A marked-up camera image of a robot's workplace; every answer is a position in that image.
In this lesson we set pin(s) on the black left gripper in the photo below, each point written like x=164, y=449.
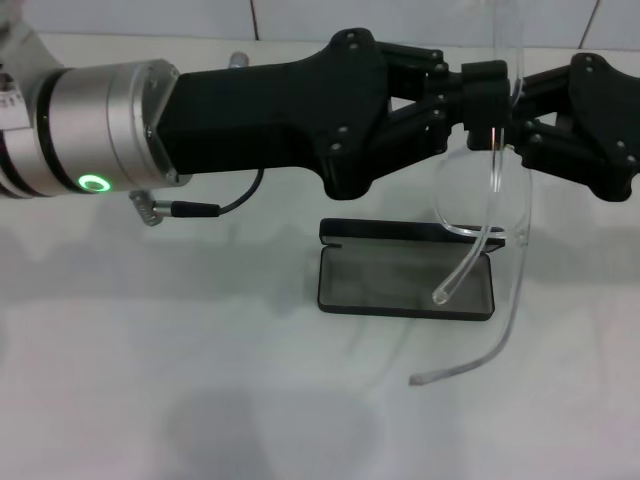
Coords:
x=260, y=120

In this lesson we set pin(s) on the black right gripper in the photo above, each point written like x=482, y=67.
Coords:
x=612, y=125

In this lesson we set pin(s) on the black glasses case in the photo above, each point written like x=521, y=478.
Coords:
x=380, y=285

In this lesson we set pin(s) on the clear transparent glasses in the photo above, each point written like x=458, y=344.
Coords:
x=494, y=170

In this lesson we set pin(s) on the silver round connector stub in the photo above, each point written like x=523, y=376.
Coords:
x=238, y=59

